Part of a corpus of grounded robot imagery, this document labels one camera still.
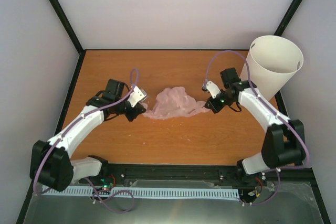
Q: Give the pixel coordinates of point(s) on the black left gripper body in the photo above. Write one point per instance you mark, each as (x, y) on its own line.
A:
(130, 116)

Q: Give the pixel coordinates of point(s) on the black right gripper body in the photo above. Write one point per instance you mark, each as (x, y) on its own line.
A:
(217, 107)

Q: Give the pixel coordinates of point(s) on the pink translucent plastic trash bag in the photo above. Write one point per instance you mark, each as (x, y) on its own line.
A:
(175, 103)

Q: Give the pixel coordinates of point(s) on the white plastic trash bin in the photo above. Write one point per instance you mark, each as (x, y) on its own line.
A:
(271, 62)

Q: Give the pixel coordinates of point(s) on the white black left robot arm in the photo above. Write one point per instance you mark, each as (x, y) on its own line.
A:
(51, 163)

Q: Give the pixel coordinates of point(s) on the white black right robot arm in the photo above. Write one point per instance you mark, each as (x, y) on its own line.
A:
(283, 144)

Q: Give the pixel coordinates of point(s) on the green lit circuit board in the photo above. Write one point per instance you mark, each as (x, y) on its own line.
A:
(105, 185)

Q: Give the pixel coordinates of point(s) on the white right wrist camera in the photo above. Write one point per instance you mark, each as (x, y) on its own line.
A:
(211, 88)

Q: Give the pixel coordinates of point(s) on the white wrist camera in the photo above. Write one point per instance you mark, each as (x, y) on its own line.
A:
(136, 96)
(211, 88)

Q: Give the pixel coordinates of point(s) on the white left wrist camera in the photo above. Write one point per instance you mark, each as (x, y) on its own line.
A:
(136, 96)

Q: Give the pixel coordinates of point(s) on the light blue slotted cable duct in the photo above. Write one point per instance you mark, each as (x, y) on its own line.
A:
(151, 193)

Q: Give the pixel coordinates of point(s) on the right small wired circuit board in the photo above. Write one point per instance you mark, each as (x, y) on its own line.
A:
(255, 193)

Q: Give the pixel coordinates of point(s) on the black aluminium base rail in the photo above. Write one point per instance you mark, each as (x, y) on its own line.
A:
(225, 176)

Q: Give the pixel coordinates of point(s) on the black frame post left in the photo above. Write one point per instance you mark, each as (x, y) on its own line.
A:
(66, 25)

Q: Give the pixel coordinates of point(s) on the black frame post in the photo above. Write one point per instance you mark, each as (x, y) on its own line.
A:
(66, 25)
(289, 14)

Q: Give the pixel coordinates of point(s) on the black frame post right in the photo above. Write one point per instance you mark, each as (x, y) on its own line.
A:
(289, 14)

